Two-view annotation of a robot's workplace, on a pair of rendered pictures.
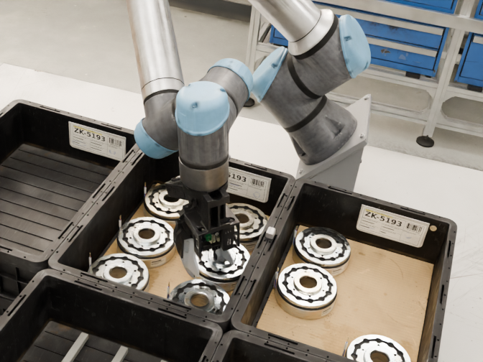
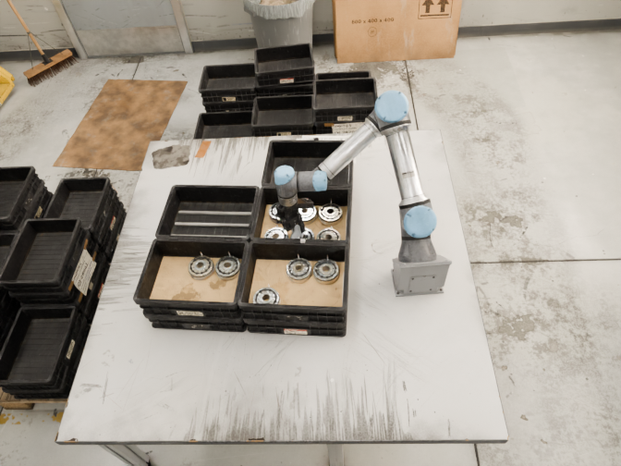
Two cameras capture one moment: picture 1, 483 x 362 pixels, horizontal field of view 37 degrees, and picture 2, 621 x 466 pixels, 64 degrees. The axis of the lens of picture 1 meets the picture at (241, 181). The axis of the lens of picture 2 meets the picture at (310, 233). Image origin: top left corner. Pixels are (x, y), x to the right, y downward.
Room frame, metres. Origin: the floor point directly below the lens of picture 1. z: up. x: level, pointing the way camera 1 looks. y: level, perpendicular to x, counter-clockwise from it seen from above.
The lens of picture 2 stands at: (0.85, -1.24, 2.49)
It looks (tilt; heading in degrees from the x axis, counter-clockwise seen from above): 52 degrees down; 85
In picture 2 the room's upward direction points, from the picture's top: 6 degrees counter-clockwise
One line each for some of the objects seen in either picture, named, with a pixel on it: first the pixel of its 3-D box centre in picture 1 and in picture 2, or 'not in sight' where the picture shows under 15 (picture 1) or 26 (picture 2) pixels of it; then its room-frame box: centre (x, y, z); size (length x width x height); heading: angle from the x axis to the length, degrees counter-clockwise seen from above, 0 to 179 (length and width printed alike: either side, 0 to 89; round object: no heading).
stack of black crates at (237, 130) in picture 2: not in sight; (228, 139); (0.58, 1.43, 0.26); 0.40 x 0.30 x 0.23; 170
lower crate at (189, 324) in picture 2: not in sight; (202, 292); (0.47, -0.10, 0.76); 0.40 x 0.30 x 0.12; 166
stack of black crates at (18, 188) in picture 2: not in sight; (18, 217); (-0.69, 0.90, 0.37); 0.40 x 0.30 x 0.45; 80
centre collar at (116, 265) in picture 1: (118, 273); not in sight; (0.85, 0.18, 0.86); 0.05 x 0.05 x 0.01
